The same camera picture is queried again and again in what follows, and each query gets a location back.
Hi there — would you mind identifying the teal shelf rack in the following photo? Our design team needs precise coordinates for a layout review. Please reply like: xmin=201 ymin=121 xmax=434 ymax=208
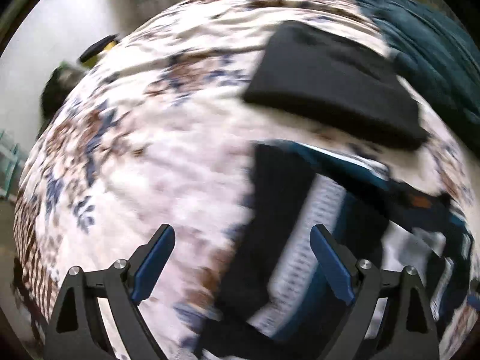
xmin=0 ymin=129 xmax=27 ymax=202

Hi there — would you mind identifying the black bag on floor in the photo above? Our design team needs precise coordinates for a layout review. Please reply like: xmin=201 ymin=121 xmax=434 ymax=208
xmin=37 ymin=34 xmax=119 ymax=138

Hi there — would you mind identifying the navy white patterned sweater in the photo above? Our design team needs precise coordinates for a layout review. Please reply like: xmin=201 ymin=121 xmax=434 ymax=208
xmin=193 ymin=141 xmax=476 ymax=359

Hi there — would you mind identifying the folded black garment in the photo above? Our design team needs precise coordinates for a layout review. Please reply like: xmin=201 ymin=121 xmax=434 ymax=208
xmin=242 ymin=20 xmax=428 ymax=150

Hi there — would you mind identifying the dark teal fuzzy blanket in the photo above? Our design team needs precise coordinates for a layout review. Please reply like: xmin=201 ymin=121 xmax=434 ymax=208
xmin=355 ymin=0 xmax=479 ymax=140

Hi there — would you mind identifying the floral white bedspread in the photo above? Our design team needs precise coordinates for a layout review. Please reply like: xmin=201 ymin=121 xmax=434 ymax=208
xmin=14 ymin=0 xmax=479 ymax=359

